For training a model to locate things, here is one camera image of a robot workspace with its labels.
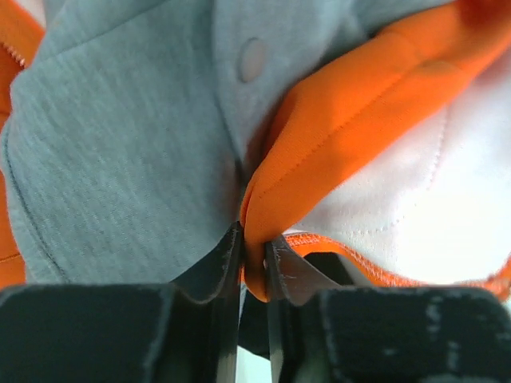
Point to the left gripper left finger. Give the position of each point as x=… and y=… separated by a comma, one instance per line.
x=185, y=330

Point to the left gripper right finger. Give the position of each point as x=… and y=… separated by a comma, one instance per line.
x=323, y=331

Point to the orange jacket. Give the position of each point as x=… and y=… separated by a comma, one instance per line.
x=394, y=155

